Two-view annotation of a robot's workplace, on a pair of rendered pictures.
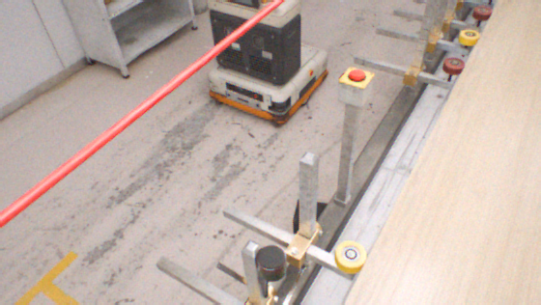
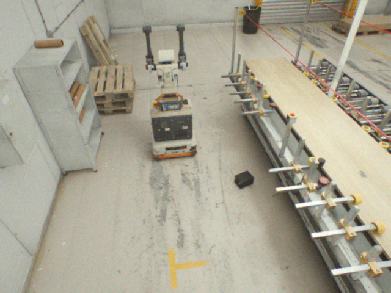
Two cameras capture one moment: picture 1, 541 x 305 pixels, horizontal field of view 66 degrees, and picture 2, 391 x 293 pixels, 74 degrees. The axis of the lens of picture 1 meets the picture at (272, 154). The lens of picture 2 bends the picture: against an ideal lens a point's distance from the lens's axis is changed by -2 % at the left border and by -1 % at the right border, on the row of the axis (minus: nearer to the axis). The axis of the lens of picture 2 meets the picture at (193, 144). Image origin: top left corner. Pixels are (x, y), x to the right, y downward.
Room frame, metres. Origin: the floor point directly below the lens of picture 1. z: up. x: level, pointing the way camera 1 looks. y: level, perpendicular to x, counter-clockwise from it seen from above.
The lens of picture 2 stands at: (0.00, 1.80, 2.58)
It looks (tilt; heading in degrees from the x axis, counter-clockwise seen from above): 40 degrees down; 318
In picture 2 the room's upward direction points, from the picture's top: 1 degrees counter-clockwise
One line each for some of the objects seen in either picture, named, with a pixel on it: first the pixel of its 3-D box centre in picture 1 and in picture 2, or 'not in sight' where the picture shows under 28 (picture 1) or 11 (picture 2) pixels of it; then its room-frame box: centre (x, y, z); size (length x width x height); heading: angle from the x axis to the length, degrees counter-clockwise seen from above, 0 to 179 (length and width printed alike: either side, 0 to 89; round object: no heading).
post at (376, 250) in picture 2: not in sight; (363, 266); (-0.15, 0.48, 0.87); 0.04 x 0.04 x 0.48; 56
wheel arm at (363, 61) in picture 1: (401, 71); (256, 112); (1.49, -0.59, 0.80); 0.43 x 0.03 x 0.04; 56
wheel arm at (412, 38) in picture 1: (420, 40); (250, 101); (1.70, -0.73, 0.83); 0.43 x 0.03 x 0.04; 56
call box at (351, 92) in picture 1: (355, 88); (291, 118); (0.89, -0.23, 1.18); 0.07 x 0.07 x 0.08; 56
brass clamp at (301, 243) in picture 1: (303, 242); (295, 166); (0.66, -0.07, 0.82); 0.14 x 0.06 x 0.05; 146
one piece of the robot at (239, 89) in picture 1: (244, 91); (176, 148); (2.20, 0.15, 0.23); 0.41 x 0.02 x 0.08; 55
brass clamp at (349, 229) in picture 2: not in sight; (346, 229); (0.04, 0.35, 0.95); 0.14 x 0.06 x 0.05; 146
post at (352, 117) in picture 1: (347, 155); (285, 139); (0.89, -0.23, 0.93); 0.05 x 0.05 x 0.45; 56
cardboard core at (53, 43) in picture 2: not in sight; (49, 43); (3.37, 0.99, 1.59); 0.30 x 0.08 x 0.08; 56
